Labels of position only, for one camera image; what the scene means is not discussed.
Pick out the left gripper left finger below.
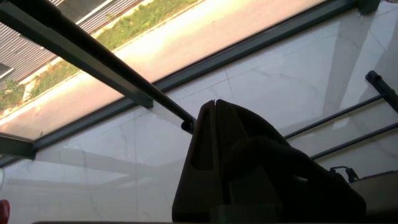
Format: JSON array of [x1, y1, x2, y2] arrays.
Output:
[[172, 100, 231, 222]]

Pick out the window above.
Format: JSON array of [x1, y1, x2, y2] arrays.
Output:
[[0, 0, 382, 169]]

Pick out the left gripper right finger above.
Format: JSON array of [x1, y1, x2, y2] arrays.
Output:
[[215, 99, 282, 207]]

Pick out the black garment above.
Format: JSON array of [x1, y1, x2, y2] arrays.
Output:
[[217, 100, 368, 223]]

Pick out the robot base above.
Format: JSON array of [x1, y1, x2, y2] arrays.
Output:
[[329, 166, 398, 224]]

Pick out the black clothes rack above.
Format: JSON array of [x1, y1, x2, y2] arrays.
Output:
[[9, 0, 398, 160]]

